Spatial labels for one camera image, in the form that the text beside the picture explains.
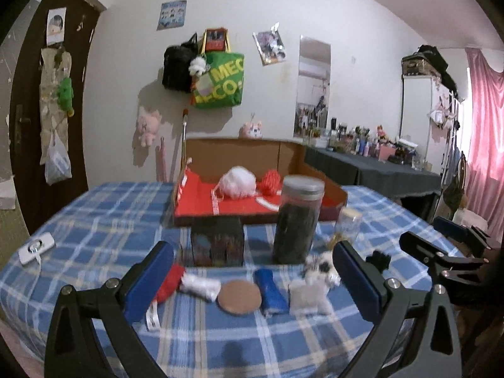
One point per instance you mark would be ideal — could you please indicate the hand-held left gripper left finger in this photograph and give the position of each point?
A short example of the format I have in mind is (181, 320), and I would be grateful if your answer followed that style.
(147, 287)

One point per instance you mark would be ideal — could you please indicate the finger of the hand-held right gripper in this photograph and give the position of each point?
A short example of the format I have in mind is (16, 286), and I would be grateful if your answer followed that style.
(449, 227)
(421, 248)

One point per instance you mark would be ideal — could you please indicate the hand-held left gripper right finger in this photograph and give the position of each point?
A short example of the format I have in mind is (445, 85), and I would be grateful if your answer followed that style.
(360, 283)

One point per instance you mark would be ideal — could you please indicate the red fluffy scrunchie with label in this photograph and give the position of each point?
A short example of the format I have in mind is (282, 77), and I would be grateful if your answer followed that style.
(171, 283)

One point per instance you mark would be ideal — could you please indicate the black fluffy scrunchie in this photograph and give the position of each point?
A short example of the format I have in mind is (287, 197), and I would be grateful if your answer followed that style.
(378, 263)

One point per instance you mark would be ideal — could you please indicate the white cloth roll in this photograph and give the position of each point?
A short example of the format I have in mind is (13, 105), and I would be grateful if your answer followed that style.
(201, 286)

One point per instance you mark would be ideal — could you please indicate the cream lace scrunchie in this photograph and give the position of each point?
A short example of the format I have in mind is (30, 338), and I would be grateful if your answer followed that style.
(307, 297)

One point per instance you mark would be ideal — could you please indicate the cardboard box with red lining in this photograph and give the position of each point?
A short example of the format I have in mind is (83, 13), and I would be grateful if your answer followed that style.
(236, 153)

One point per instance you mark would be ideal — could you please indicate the white fluffy zebra hair clip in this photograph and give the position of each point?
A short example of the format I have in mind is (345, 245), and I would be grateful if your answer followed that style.
(321, 265)

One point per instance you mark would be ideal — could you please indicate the small clear jar metal lid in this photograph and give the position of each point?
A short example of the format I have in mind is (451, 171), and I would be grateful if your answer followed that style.
(348, 224)

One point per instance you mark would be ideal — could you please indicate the blue plaid tablecloth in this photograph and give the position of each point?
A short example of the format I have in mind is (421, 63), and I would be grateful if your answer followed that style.
(118, 220)

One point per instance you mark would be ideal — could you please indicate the dark printed box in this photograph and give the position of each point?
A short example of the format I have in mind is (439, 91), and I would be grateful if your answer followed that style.
(216, 244)

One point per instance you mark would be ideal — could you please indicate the dark cloth covered table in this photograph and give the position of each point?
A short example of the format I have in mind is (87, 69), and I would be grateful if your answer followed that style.
(374, 177)

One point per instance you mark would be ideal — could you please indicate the tall jar with dark contents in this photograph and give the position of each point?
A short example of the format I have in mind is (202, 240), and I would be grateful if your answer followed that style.
(295, 228)

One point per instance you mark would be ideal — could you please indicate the blue tube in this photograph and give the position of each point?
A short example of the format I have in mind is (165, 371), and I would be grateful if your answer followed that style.
(269, 291)

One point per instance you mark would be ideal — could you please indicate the brown round coaster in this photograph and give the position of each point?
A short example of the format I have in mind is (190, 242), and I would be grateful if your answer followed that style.
(239, 297)

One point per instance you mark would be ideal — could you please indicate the pink curtain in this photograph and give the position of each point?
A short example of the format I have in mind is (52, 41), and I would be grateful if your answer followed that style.
(486, 126)

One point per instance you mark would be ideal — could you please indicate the white charger device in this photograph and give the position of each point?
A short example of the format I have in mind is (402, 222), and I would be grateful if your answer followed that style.
(35, 250)

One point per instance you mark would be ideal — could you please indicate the white wardrobe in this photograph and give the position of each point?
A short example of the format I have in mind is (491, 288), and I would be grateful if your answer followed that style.
(417, 110)

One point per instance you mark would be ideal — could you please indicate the cluttered side table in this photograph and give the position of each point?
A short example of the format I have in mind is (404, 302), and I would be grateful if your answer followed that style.
(354, 139)

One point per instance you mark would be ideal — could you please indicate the red knitted scrunchie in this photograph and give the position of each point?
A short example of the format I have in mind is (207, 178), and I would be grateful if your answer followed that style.
(271, 183)

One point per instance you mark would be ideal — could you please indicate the white fluffy pompom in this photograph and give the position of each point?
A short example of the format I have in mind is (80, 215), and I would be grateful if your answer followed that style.
(236, 181)

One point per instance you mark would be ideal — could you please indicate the white plastic bag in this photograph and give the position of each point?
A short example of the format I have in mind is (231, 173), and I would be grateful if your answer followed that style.
(58, 163)

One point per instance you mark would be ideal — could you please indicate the large pink plush toy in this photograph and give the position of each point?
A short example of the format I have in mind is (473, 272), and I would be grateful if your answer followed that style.
(149, 124)

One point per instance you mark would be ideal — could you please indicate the dark suitcase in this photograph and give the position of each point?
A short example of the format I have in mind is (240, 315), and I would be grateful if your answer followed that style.
(423, 63)

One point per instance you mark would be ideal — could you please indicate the small pink plush toy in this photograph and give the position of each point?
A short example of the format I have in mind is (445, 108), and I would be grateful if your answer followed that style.
(252, 130)

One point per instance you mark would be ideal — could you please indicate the green plush toy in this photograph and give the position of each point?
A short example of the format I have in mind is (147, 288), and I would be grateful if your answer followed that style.
(65, 94)

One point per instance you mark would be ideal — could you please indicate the green tote bag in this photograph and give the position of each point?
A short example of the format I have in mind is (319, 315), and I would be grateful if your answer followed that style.
(224, 86)

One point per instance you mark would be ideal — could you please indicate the black bag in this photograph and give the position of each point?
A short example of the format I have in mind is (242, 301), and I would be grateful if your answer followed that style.
(177, 67)

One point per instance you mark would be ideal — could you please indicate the beige hanging organizer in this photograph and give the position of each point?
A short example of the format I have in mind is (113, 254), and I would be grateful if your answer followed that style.
(51, 86)

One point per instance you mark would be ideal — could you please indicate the white plush toy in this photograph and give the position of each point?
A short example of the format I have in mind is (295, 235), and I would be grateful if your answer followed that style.
(197, 66)

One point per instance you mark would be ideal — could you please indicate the dark brown door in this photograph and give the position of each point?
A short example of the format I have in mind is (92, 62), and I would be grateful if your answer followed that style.
(27, 86)

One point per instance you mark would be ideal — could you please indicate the red yellow bag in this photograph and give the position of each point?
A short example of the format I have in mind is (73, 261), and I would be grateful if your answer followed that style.
(215, 39)

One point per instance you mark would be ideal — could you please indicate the photo sheet on door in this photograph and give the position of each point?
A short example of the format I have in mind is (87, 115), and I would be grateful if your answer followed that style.
(56, 25)

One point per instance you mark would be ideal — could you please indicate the wall mirror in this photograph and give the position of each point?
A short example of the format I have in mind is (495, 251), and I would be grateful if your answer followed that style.
(313, 86)

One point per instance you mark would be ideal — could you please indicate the photo wall poster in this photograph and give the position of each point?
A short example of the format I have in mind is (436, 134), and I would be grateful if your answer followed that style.
(269, 45)

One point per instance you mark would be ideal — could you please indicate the blue wall poster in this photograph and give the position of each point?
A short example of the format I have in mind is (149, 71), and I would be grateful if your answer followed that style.
(171, 15)

